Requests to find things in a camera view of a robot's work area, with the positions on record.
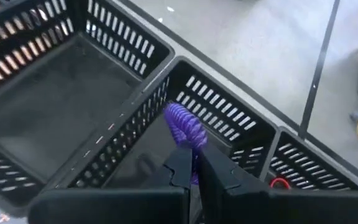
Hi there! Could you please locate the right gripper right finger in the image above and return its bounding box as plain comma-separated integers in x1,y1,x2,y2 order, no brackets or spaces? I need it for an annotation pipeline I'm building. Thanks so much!
197,144,358,224

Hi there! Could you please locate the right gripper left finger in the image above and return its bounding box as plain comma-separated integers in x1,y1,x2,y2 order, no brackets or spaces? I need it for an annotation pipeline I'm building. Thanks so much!
28,147,195,224

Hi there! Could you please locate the red rubber band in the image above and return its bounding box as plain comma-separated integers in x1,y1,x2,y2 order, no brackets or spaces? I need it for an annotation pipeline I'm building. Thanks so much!
268,177,291,190

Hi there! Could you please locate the black slotted plastic basket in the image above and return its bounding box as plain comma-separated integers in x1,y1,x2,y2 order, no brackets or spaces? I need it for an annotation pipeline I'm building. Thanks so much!
259,126,358,191
54,55,278,190
0,0,175,215

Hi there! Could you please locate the purple spiral coil bracelet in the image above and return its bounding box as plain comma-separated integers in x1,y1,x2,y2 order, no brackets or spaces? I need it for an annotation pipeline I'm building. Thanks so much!
162,102,209,186

